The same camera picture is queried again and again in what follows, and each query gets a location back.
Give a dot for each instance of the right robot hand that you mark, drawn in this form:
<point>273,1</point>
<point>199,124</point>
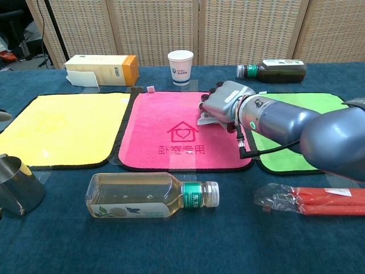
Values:
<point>225,104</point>

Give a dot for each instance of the small snack packet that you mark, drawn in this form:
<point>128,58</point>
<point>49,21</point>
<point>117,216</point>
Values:
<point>206,119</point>

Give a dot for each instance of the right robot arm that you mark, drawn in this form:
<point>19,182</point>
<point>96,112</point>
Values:
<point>299,125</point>

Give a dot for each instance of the pink cloth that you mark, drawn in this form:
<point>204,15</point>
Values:
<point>171,142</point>

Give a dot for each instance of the green cloth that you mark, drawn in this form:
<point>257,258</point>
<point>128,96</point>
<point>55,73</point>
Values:
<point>285,160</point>

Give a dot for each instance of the yellow cloth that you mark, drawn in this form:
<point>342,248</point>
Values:
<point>65,128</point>

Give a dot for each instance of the white paper cup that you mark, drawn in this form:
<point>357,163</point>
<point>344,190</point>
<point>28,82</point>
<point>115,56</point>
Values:
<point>180,68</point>

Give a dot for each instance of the dark tea bottle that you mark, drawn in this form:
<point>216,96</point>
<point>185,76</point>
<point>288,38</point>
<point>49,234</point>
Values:
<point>279,71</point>

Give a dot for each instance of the woven folding screen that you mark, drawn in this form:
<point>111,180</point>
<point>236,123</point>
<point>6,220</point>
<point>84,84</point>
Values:
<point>199,28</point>

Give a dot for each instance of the light tea bottle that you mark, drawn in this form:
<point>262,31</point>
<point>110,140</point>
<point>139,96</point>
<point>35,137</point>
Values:
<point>142,195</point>

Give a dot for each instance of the cream and orange carton box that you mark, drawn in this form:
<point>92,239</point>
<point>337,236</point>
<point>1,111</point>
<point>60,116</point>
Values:
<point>105,70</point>

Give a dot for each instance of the red candles in plastic bag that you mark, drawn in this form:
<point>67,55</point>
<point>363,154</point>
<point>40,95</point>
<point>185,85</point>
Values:
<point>319,199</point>

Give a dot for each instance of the black stand pole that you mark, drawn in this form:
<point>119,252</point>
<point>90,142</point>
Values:
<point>57,31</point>

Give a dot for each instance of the steel cup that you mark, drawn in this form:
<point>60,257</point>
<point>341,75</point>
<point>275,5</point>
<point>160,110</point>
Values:
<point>17,185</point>

